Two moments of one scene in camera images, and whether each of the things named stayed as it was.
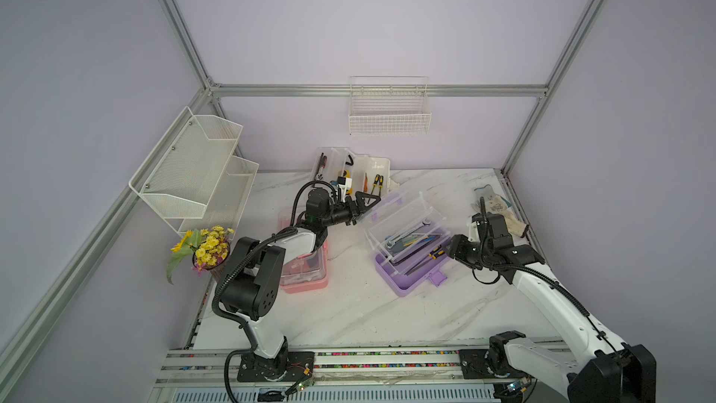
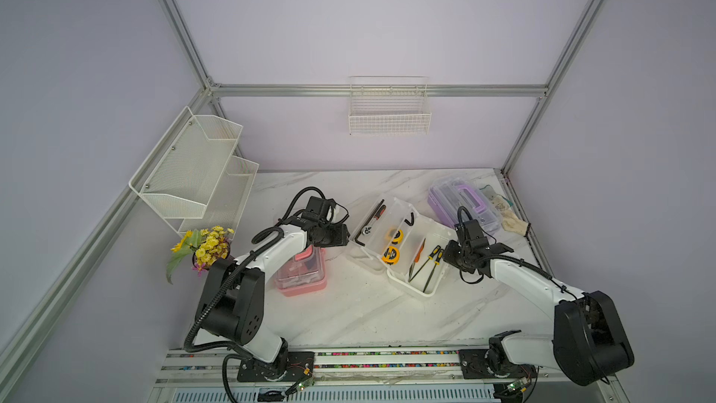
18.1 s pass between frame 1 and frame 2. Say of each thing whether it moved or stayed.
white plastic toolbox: moved
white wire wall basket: stayed
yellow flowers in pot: stayed
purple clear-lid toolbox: moved
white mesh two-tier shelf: stayed
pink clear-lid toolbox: stayed
